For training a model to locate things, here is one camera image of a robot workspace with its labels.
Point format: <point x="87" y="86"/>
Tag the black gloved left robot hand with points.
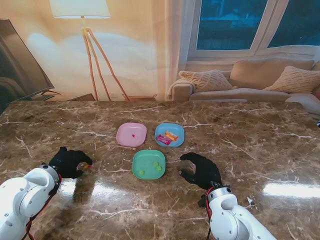
<point x="66" y="162"/>

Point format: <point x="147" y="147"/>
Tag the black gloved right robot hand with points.
<point x="207" y="172"/>

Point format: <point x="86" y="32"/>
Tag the small orange candy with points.
<point x="86" y="166"/>

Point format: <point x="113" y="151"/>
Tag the orange candy bar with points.
<point x="172" y="136"/>

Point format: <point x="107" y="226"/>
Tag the pink candy bar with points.
<point x="163" y="140"/>

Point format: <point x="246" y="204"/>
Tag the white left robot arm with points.
<point x="22" y="195"/>

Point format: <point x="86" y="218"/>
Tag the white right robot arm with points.
<point x="227" y="220"/>

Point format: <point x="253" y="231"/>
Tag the blue square plastic dish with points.
<point x="162" y="127"/>

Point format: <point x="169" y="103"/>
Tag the green square plastic dish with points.
<point x="145" y="157"/>

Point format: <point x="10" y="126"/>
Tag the pink square plastic dish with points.
<point x="125" y="132"/>

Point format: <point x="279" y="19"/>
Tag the wooden low cabinet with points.
<point x="82" y="97"/>

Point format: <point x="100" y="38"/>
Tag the cream knitted cushion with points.
<point x="207" y="80"/>
<point x="295" y="80"/>

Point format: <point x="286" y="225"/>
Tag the flat screen television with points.
<point x="17" y="65"/>

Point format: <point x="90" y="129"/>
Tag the beige sofa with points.
<point x="262" y="70"/>

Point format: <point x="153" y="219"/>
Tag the white framed window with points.
<point x="225" y="25"/>

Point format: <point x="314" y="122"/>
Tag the wooden tripod floor lamp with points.
<point x="80" y="8"/>

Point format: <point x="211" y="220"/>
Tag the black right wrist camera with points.
<point x="202" y="200"/>

